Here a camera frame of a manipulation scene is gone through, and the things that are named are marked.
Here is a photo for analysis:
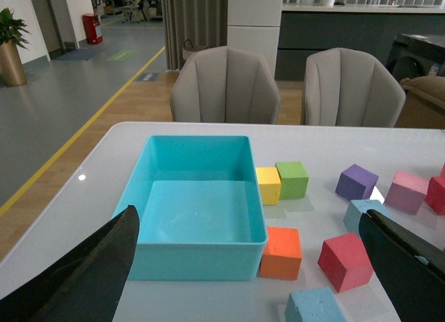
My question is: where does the potted plant gold pot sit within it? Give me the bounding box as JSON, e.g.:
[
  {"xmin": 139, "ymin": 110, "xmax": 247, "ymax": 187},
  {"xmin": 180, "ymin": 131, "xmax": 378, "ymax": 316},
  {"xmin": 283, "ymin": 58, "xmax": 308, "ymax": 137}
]
[{"xmin": 1, "ymin": 8, "xmax": 29, "ymax": 87}]

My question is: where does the pink foam cube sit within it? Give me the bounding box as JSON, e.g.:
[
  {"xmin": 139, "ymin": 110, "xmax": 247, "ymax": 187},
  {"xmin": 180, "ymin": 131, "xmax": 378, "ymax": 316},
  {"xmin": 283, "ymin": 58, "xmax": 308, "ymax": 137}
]
[{"xmin": 385, "ymin": 170, "xmax": 429, "ymax": 215}]

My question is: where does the white pillar cabinet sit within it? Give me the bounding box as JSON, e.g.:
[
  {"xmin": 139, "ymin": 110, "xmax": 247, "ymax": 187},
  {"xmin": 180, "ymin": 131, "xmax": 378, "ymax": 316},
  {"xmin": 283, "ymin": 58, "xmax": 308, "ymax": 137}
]
[{"xmin": 227, "ymin": 0, "xmax": 283, "ymax": 73}]

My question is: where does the beige cushion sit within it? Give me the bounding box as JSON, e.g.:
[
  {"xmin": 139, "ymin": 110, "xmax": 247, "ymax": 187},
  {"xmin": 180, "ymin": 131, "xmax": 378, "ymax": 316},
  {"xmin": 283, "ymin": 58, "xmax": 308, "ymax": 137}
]
[{"xmin": 400, "ymin": 76, "xmax": 444, "ymax": 109}]

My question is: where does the orange foam cube left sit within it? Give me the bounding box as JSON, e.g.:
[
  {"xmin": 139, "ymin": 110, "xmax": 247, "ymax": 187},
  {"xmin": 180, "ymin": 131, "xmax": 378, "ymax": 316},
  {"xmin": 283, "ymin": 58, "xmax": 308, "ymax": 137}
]
[{"xmin": 259, "ymin": 226, "xmax": 302, "ymax": 280}]

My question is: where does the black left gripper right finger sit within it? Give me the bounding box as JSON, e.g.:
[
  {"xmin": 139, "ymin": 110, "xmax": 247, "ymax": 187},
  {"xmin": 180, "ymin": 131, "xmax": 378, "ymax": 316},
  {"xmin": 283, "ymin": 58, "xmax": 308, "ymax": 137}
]
[{"xmin": 359, "ymin": 209, "xmax": 444, "ymax": 321}]

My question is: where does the grey armchair left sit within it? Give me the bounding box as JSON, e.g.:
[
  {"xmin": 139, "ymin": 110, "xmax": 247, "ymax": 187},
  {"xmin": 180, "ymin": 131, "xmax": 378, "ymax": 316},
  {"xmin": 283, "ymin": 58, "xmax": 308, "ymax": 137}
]
[{"xmin": 170, "ymin": 46, "xmax": 281, "ymax": 124}]

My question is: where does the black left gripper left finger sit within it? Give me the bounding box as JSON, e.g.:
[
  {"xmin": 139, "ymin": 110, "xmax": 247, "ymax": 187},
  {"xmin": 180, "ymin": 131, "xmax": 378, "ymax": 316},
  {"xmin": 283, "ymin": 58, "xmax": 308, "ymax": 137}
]
[{"xmin": 1, "ymin": 205, "xmax": 140, "ymax": 321}]

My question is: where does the light blue foam cube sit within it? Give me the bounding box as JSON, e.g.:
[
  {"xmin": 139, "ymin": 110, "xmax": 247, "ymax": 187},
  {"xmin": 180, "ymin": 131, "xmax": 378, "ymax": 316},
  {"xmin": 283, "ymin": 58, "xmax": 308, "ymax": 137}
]
[
  {"xmin": 343, "ymin": 200, "xmax": 394, "ymax": 236},
  {"xmin": 284, "ymin": 287, "xmax": 346, "ymax": 322}
]

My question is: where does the yellow foam cube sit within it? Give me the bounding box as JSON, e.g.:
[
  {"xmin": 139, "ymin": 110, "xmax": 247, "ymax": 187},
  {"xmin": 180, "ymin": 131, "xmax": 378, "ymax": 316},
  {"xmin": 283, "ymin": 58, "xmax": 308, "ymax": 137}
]
[{"xmin": 256, "ymin": 167, "xmax": 282, "ymax": 205}]

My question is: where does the dark grey counter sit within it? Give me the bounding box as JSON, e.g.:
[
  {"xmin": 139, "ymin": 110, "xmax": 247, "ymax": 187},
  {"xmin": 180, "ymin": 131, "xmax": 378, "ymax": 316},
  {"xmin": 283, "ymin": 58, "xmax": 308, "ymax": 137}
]
[{"xmin": 275, "ymin": 3, "xmax": 444, "ymax": 81}]

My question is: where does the green foam cube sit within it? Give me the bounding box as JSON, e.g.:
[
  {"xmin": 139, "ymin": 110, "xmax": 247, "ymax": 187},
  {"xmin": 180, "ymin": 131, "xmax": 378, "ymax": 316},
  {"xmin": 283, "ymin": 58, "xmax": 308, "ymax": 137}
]
[{"xmin": 275, "ymin": 161, "xmax": 309, "ymax": 200}]

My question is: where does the red cabinet box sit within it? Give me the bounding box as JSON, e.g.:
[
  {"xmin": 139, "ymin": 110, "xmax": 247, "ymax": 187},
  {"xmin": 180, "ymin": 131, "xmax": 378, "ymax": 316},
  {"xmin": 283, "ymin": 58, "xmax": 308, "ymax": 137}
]
[{"xmin": 82, "ymin": 13, "xmax": 103, "ymax": 45}]

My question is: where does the teal plastic bin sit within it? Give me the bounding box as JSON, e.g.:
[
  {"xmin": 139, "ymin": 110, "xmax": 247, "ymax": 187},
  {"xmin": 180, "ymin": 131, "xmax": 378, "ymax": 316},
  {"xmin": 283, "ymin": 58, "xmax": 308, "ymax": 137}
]
[{"xmin": 116, "ymin": 135, "xmax": 268, "ymax": 280}]

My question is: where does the grey armchair right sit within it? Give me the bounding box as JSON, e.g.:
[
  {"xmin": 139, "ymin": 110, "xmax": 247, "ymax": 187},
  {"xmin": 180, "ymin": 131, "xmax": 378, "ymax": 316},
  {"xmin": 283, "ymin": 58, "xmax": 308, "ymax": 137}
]
[{"xmin": 301, "ymin": 47, "xmax": 406, "ymax": 127}]

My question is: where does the wicker basket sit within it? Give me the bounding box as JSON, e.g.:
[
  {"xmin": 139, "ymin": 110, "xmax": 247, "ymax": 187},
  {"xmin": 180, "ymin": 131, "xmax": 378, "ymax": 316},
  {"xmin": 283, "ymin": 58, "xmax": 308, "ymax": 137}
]
[{"xmin": 182, "ymin": 39, "xmax": 211, "ymax": 61}]

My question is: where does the grey armchair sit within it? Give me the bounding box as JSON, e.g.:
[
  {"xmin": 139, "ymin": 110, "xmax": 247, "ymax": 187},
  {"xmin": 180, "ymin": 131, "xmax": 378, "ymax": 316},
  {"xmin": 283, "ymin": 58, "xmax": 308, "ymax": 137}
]
[
  {"xmin": 170, "ymin": 46, "xmax": 281, "ymax": 124},
  {"xmin": 301, "ymin": 47, "xmax": 406, "ymax": 127}
]

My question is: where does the purple foam cube rear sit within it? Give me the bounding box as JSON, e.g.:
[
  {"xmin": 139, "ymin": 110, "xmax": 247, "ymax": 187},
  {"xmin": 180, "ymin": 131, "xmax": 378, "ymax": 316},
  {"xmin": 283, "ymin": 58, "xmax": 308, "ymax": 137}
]
[{"xmin": 335, "ymin": 164, "xmax": 379, "ymax": 200}]

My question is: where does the dark red foam cube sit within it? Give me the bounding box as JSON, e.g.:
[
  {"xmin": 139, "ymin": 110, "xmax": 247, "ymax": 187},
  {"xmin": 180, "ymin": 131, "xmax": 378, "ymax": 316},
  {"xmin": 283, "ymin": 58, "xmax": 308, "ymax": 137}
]
[{"xmin": 425, "ymin": 176, "xmax": 445, "ymax": 216}]

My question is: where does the black appliance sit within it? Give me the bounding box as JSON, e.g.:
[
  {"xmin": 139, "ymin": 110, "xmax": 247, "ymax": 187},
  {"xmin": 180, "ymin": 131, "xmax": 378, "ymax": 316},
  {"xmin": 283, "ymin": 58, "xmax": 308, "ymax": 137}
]
[{"xmin": 386, "ymin": 34, "xmax": 444, "ymax": 81}]

